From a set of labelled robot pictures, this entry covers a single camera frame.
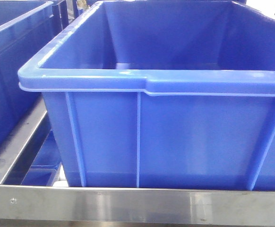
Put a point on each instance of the blue crate at left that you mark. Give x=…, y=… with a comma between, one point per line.
x=25, y=28

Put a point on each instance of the blue crate below shelf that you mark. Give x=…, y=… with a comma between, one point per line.
x=44, y=170

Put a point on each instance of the large blue plastic crate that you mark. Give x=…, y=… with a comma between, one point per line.
x=162, y=94

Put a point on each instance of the steel shelf front rail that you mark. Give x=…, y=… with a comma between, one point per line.
x=168, y=206

